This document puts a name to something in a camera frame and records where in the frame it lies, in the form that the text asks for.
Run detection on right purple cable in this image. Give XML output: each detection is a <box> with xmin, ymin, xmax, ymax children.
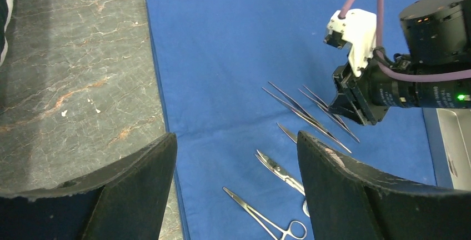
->
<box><xmin>338</xmin><ymin>0</ymin><xmax>471</xmax><ymax>83</ymax></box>

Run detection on steel ring-handled hemostat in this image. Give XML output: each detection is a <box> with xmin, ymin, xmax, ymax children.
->
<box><xmin>222</xmin><ymin>187</ymin><xmax>308</xmax><ymax>239</ymax></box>

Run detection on metal instrument tray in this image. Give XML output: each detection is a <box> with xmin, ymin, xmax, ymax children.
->
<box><xmin>437</xmin><ymin>109</ymin><xmax>470</xmax><ymax>191</ymax></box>

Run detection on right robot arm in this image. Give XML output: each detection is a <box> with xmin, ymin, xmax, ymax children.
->
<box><xmin>325</xmin><ymin>0</ymin><xmax>470</xmax><ymax>125</ymax></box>

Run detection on long thin steel tweezers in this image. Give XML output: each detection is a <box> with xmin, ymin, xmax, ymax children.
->
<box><xmin>262</xmin><ymin>82</ymin><xmax>352</xmax><ymax>154</ymax></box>

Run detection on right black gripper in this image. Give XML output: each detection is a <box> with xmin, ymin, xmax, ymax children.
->
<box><xmin>328</xmin><ymin>63</ymin><xmax>470</xmax><ymax>126</ymax></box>

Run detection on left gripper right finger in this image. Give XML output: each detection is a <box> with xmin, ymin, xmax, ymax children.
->
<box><xmin>297</xmin><ymin>131</ymin><xmax>470</xmax><ymax>239</ymax></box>

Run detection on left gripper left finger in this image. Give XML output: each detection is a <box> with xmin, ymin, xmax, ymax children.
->
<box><xmin>1</xmin><ymin>133</ymin><xmax>177</xmax><ymax>239</ymax></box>

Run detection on blue surgical drape cloth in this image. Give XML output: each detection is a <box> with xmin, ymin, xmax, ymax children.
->
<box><xmin>146</xmin><ymin>0</ymin><xmax>448</xmax><ymax>239</ymax></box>

